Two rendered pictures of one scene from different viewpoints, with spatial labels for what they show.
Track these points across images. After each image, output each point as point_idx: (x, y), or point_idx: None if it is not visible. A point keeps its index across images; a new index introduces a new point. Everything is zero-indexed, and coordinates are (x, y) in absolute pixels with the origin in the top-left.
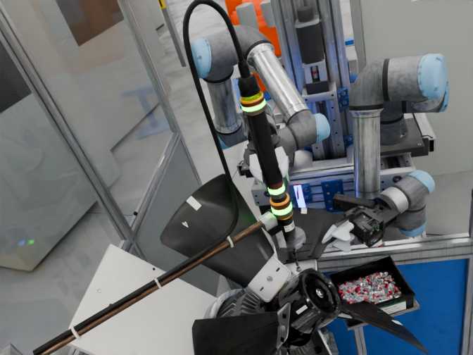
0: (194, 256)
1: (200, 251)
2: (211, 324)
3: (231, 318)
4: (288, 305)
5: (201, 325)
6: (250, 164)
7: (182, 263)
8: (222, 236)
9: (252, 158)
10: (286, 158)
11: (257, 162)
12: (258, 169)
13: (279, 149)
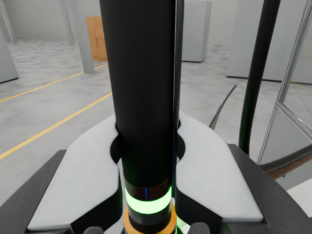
0: (298, 150)
1: (292, 154)
2: (225, 98)
3: (214, 116)
4: (173, 202)
5: (231, 90)
6: (223, 144)
7: (311, 145)
8: (265, 165)
9: (228, 176)
10: (78, 137)
11: (195, 146)
12: (185, 119)
13: (63, 196)
